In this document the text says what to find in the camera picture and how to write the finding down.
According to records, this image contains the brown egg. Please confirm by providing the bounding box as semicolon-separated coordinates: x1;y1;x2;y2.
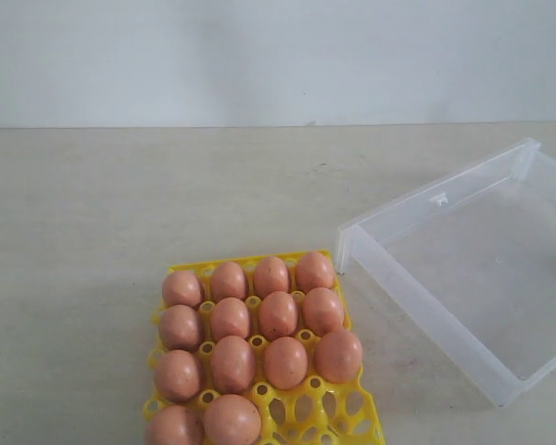
158;305;204;352
154;350;204;403
314;329;363;383
264;337;308;390
302;287;345;337
210;261;248;302
161;271;205;308
295;251;335;293
210;298;251;342
203;394;261;444
210;336;256;394
145;405;204;445
259;291;298;341

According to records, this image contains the brown egg front bottom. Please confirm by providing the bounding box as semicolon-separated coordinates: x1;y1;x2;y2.
203;394;261;444

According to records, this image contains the yellow plastic egg tray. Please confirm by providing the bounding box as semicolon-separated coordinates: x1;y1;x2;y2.
142;256;386;444

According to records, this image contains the clear plastic bin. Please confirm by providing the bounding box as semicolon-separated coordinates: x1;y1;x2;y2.
335;138;556;407

